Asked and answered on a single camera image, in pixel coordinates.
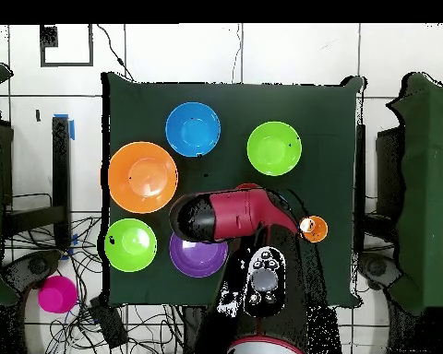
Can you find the red plastic bowl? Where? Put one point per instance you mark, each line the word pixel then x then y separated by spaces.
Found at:
pixel 248 186

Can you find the purple plastic bowl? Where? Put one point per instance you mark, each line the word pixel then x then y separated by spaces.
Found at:
pixel 198 260

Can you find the large orange plastic bowl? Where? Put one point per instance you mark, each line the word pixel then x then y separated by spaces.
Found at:
pixel 143 177

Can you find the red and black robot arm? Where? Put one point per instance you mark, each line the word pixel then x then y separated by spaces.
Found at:
pixel 236 214

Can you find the green plastic bowl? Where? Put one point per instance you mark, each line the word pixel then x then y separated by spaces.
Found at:
pixel 274 148
pixel 130 245

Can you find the orange plastic cup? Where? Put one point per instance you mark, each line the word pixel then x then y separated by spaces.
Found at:
pixel 315 230

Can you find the dark green tablecloth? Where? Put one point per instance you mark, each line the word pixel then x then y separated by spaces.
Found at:
pixel 317 110

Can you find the black stand with blue tape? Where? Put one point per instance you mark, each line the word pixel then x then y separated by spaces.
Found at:
pixel 61 166

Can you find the black box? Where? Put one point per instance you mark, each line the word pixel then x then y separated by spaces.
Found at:
pixel 6 162
pixel 389 166

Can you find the black power strip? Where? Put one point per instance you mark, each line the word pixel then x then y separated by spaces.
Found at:
pixel 109 324

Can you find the pink plastic cup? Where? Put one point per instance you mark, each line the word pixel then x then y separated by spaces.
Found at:
pixel 57 294

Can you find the dark square floor frame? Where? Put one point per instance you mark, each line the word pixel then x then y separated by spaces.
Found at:
pixel 48 37

